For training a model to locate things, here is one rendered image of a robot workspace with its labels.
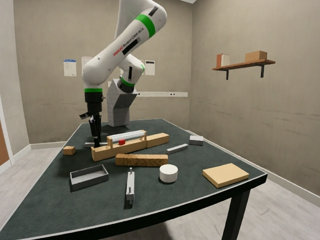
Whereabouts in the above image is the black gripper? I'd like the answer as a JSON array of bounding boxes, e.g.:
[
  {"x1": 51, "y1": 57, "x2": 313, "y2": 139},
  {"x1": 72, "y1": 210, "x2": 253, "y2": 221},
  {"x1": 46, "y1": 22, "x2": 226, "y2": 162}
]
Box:
[{"x1": 87, "y1": 102, "x2": 102, "y2": 147}]

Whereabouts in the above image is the tan flat rectangular board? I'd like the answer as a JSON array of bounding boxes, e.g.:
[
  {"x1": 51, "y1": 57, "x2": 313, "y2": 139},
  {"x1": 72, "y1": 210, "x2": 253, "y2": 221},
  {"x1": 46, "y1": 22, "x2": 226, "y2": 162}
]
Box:
[{"x1": 202, "y1": 163, "x2": 249, "y2": 188}]

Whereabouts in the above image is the white rectangular bar with pegs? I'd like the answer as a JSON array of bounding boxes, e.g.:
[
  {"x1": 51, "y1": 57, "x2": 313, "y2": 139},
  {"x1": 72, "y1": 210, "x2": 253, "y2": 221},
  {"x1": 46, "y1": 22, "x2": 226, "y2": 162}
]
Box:
[{"x1": 126, "y1": 168, "x2": 135, "y2": 204}]

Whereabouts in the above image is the white cylinder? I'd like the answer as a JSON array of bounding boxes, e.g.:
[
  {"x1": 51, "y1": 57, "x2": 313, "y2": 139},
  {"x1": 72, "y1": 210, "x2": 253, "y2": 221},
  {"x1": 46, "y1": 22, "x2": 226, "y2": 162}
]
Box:
[{"x1": 159, "y1": 164, "x2": 178, "y2": 183}]

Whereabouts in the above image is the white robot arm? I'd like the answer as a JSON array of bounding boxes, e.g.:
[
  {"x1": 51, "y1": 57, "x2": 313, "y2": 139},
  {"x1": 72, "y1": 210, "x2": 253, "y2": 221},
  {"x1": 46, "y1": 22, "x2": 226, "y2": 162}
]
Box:
[{"x1": 81, "y1": 0, "x2": 167, "y2": 103}]

